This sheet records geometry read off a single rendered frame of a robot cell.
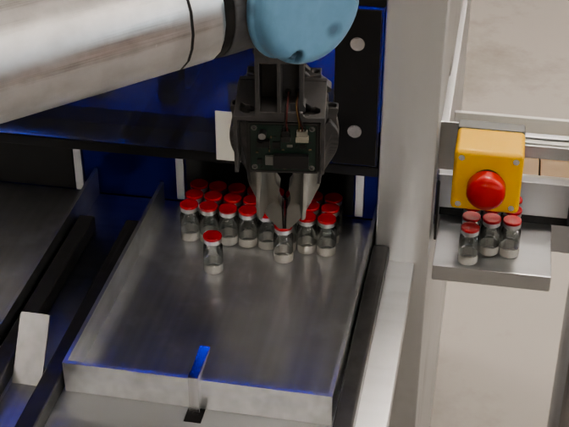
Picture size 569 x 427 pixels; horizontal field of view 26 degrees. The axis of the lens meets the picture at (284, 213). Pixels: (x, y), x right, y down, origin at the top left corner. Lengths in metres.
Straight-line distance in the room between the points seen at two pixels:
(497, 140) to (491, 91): 2.43
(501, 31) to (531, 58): 0.21
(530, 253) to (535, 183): 0.08
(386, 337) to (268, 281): 0.15
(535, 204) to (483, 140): 0.17
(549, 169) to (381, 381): 0.39
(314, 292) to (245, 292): 0.07
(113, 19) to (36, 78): 0.05
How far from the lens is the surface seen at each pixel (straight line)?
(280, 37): 0.71
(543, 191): 1.45
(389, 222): 1.35
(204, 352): 1.18
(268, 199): 1.05
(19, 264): 1.40
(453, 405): 2.54
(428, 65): 1.26
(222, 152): 1.34
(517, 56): 3.98
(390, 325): 1.29
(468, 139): 1.32
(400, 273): 1.36
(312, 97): 0.96
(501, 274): 1.38
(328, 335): 1.27
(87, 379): 1.20
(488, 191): 1.28
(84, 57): 0.67
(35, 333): 1.23
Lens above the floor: 1.66
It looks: 32 degrees down
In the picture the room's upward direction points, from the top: straight up
